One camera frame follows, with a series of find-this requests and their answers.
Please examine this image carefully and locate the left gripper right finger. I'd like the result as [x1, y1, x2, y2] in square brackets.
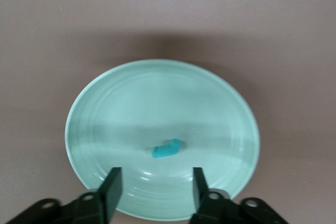
[190, 167, 289, 224]

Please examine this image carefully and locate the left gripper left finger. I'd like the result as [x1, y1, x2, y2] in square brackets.
[5, 167, 123, 224]

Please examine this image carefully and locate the teal foam letter l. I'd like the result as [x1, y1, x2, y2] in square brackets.
[152, 140, 181, 159]

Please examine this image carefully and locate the green round plate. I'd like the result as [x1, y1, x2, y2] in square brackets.
[65, 59, 260, 221]

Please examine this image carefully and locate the brown table cover sheet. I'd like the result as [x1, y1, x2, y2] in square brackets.
[0, 0, 336, 224]

